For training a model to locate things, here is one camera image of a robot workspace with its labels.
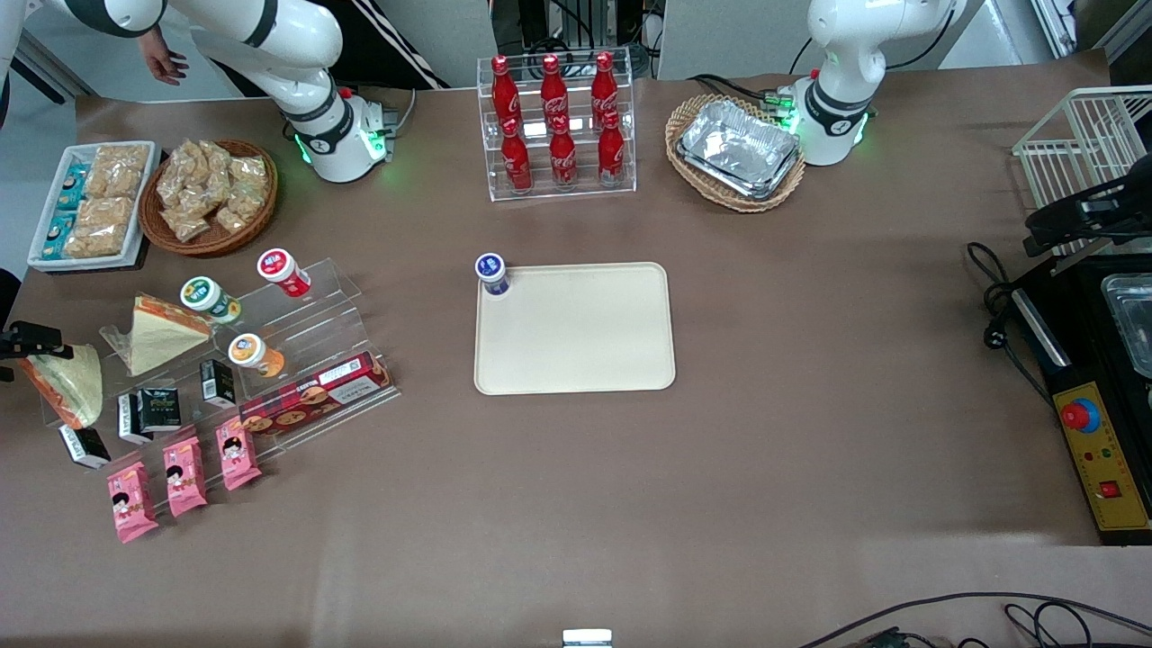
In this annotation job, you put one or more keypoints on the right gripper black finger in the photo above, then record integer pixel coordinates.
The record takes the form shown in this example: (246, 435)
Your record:
(40, 354)
(31, 336)

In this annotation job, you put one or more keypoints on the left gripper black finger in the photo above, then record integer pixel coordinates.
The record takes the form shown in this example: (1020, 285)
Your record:
(1125, 198)
(1062, 232)

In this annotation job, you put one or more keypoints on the plastic-wrapped triangle sandwich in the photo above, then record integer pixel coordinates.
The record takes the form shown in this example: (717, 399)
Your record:
(76, 389)
(157, 337)

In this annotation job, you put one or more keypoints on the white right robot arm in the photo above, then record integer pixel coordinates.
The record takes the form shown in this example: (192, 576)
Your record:
(315, 135)

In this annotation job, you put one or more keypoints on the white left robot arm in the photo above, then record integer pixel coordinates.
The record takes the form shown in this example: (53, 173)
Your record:
(837, 117)

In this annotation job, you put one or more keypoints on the white rectangular snack tray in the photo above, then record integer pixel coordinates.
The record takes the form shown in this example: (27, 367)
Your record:
(65, 160)

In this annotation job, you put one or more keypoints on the cream plastic serving tray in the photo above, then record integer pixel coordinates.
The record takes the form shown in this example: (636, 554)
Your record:
(585, 333)

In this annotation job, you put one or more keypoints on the person bare hand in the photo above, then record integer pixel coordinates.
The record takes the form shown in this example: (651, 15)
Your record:
(165, 61)

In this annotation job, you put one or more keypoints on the black machine with yellow panel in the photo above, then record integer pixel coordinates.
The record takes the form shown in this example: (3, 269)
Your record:
(1075, 315)

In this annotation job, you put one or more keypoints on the small blue snack packet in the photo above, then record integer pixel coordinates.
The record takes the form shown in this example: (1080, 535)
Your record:
(57, 236)
(72, 185)

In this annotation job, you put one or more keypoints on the small black drink carton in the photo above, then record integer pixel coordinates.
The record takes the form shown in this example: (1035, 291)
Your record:
(84, 447)
(129, 421)
(216, 382)
(160, 409)

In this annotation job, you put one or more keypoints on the shiny metal pan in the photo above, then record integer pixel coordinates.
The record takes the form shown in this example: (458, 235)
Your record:
(1134, 324)

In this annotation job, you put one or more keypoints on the clear pack of crackers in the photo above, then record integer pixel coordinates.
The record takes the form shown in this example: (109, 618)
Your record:
(121, 171)
(99, 227)

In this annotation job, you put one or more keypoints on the green-lid white bottle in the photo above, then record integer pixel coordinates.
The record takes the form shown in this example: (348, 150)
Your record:
(200, 292)

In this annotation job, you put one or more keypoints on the pink snack packet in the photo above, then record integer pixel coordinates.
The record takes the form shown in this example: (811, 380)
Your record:
(184, 477)
(238, 454)
(131, 502)

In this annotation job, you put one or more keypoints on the clear bag of snacks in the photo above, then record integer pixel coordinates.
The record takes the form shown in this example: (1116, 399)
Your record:
(185, 221)
(180, 173)
(250, 173)
(239, 209)
(216, 166)

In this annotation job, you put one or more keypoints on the orange-lid white bottle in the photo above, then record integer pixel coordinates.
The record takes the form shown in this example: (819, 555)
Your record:
(246, 349)

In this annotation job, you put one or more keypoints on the dark brown wicker basket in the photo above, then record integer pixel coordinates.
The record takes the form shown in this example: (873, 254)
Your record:
(216, 243)

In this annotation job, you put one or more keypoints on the red-lid white bottle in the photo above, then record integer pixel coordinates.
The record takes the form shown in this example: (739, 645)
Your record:
(277, 266)

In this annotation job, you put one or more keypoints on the red plaid cookie box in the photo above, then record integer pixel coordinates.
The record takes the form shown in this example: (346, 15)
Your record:
(315, 396)

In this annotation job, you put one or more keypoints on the clear acrylic tiered shelf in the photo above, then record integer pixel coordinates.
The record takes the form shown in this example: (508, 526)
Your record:
(333, 306)

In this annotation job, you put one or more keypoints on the brown table cover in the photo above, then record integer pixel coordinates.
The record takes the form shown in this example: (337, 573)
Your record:
(810, 405)

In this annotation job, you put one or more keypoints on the light tan wicker basket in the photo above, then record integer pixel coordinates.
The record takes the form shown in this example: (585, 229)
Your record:
(738, 204)

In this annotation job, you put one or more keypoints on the stacked aluminium foil trays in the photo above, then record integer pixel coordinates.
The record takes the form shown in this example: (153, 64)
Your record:
(738, 148)

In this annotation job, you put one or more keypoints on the black white-striped trousers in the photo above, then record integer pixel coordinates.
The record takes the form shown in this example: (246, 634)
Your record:
(378, 45)

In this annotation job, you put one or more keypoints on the red Coca-Cola bottle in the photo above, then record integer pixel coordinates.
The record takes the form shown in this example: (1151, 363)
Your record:
(563, 160)
(611, 155)
(504, 90)
(553, 90)
(516, 162)
(604, 88)

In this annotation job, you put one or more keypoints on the blue-lid white bottle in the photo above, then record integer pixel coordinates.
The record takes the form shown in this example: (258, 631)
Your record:
(491, 268)

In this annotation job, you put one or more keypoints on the clear acrylic bottle rack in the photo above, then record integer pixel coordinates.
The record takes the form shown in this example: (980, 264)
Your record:
(587, 187)

